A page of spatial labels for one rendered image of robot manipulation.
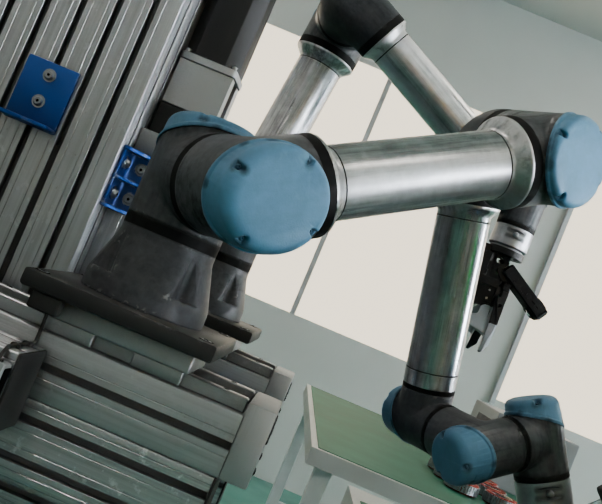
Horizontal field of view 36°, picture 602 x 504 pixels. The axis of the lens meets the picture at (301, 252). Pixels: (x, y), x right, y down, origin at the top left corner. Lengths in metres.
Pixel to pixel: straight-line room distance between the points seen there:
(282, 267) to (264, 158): 4.85
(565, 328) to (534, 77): 1.56
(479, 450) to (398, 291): 4.59
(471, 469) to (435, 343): 0.19
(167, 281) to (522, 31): 5.23
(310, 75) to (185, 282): 0.76
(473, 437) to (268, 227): 0.45
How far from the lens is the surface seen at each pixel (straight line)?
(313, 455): 2.66
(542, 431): 1.31
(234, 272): 1.56
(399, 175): 1.04
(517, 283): 1.80
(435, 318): 1.31
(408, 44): 1.66
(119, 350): 1.07
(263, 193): 0.93
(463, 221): 1.30
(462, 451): 1.23
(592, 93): 6.18
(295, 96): 1.73
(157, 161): 1.08
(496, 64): 6.07
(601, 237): 6.07
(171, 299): 1.05
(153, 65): 1.28
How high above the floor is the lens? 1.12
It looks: 2 degrees up
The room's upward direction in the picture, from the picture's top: 23 degrees clockwise
